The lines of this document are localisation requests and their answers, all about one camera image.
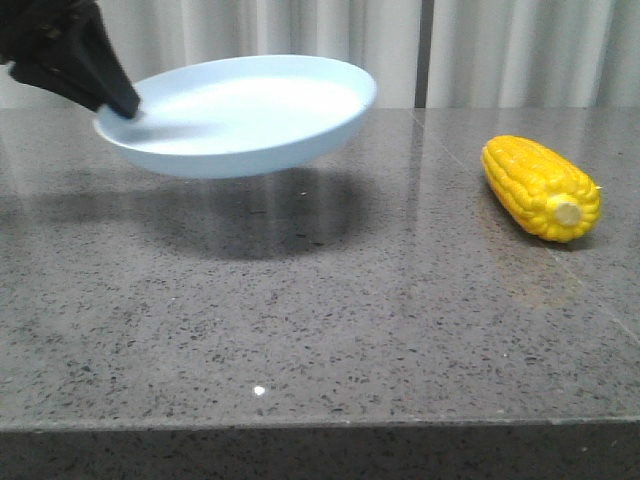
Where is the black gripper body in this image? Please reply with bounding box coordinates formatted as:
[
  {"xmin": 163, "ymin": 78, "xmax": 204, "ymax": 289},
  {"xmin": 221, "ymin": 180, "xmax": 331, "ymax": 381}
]
[{"xmin": 1, "ymin": 0, "xmax": 95, "ymax": 65}]

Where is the light blue round plate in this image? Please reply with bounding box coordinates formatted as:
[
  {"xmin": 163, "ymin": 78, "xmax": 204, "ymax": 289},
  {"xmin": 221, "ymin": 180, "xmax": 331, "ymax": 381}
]
[{"xmin": 94, "ymin": 55, "xmax": 377, "ymax": 179}]

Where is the white pleated curtain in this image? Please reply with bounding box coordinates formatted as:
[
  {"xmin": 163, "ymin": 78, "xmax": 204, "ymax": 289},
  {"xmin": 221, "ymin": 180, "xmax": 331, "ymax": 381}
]
[
  {"xmin": 0, "ymin": 0, "xmax": 422, "ymax": 109},
  {"xmin": 426, "ymin": 1, "xmax": 639, "ymax": 108}
]

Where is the white pleated curtain left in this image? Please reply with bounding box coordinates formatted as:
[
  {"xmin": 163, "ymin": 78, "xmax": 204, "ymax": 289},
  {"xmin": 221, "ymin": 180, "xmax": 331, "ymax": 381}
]
[{"xmin": 0, "ymin": 0, "xmax": 422, "ymax": 109}]

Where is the yellow plastic corn cob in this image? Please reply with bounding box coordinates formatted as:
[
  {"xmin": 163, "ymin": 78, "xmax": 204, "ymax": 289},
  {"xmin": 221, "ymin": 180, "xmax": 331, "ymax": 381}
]
[{"xmin": 481, "ymin": 135, "xmax": 601, "ymax": 243}]

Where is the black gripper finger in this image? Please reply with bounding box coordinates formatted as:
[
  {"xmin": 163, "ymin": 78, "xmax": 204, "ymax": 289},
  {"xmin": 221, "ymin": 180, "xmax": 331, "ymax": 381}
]
[
  {"xmin": 9, "ymin": 62, "xmax": 103, "ymax": 112},
  {"xmin": 59, "ymin": 2, "xmax": 140, "ymax": 119}
]

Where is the white pleated curtain right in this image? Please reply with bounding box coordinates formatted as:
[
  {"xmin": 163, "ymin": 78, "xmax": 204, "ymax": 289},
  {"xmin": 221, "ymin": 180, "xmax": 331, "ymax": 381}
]
[{"xmin": 426, "ymin": 1, "xmax": 639, "ymax": 108}]

